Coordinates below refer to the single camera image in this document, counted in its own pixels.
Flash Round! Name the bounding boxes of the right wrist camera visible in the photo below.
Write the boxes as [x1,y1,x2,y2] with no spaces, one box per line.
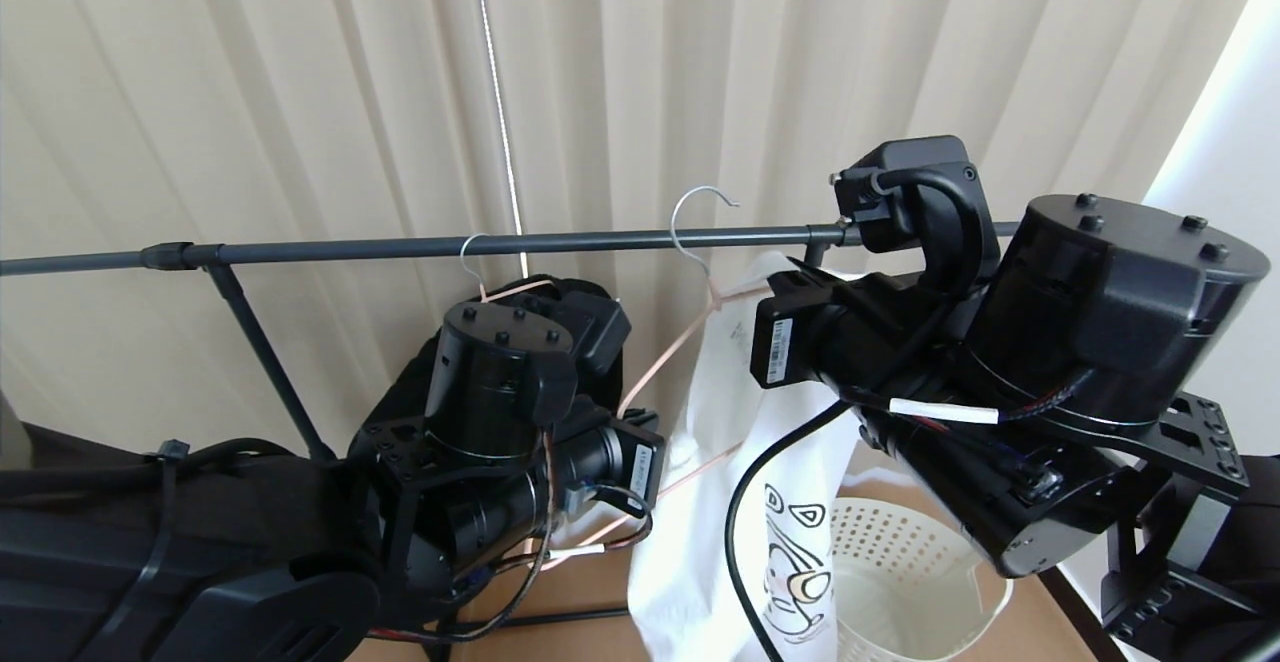
[828,135,1003,295]

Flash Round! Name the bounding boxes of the beige curtain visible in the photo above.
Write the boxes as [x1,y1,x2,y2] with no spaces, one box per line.
[0,0,1271,473]

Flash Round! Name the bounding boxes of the pink clothes hanger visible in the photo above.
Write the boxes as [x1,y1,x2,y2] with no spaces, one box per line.
[510,185,773,558]
[458,232,558,305]

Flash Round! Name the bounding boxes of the black shorts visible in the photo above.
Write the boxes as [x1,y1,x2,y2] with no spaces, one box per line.
[345,275,623,463]

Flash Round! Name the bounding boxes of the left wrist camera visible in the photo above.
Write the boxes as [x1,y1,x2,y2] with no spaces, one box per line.
[548,288,634,380]

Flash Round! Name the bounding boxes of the white laundry basket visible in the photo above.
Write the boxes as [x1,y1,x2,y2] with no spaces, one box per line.
[830,497,1014,662]

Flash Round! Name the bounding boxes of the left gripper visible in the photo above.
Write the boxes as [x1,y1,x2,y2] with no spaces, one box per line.
[445,418,668,575]

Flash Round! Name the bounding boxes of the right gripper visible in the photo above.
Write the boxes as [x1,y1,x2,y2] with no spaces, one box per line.
[748,262,1136,580]

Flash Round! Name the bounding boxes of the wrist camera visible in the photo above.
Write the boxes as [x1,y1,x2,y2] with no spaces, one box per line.
[828,135,1003,295]
[548,288,634,380]

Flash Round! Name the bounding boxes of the black clothes rack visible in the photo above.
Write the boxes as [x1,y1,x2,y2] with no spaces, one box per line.
[0,220,1023,662]

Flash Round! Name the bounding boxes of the white garment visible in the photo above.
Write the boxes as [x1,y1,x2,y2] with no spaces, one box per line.
[628,252,873,662]

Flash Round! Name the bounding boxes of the black cable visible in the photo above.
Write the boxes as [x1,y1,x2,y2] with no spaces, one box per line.
[0,439,301,503]
[723,400,853,662]

